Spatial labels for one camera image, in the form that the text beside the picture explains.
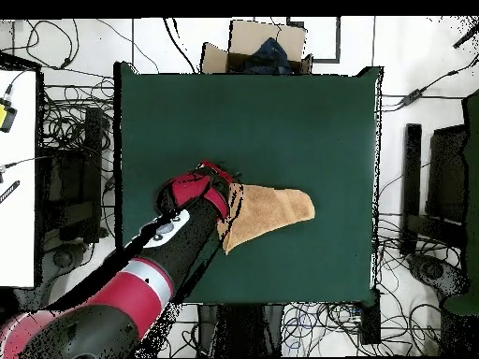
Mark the tan terry towel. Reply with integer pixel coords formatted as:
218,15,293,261
216,182,316,256

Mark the dark green table cloth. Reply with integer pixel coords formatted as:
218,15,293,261
112,61,385,306

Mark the black equipment stand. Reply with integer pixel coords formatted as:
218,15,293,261
36,106,109,246

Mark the dark blue garment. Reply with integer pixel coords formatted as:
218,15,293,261
242,36,295,76

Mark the brown cardboard box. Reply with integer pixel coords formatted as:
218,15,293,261
199,19,313,76

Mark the black upright bar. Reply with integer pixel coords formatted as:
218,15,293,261
399,122,424,257

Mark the white desk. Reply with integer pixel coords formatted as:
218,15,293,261
0,51,44,289

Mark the black ruler strip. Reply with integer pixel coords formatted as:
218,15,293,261
0,179,21,205

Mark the black power adapter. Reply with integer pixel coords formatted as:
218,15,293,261
398,87,424,108

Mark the black rectangular box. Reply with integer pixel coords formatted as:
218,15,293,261
358,289,383,345

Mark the yellow and black device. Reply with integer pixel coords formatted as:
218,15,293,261
0,97,19,134

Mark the dark green fabric cover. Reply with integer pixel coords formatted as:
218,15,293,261
443,88,479,315

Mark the black cable tangle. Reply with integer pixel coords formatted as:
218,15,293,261
39,65,116,158
373,210,463,356

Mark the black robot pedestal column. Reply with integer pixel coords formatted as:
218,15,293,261
196,303,286,358

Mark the grey pedestal leg foot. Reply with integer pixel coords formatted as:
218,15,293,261
36,241,98,296
406,251,471,298

